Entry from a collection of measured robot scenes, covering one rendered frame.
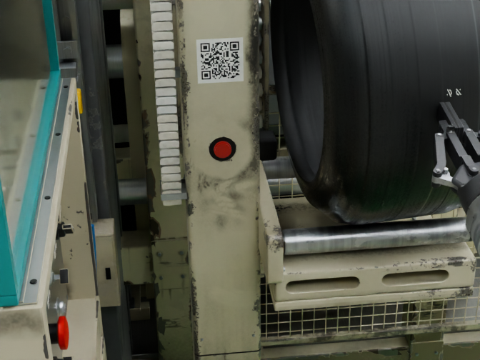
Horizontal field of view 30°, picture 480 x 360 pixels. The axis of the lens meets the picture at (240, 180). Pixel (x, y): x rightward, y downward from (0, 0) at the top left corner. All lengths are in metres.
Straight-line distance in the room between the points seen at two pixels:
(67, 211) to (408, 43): 0.56
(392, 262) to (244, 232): 0.27
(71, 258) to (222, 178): 0.31
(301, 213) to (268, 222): 0.32
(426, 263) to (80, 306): 0.60
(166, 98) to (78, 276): 0.32
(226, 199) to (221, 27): 0.31
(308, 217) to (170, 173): 0.38
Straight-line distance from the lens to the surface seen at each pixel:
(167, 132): 1.52
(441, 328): 2.37
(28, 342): 0.83
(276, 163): 1.79
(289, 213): 1.84
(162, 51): 1.46
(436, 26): 1.35
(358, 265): 1.58
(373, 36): 1.32
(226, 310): 1.70
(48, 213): 0.95
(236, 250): 1.63
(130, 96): 2.29
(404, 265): 1.59
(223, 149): 1.52
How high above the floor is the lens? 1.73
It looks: 28 degrees down
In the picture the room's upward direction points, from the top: 1 degrees counter-clockwise
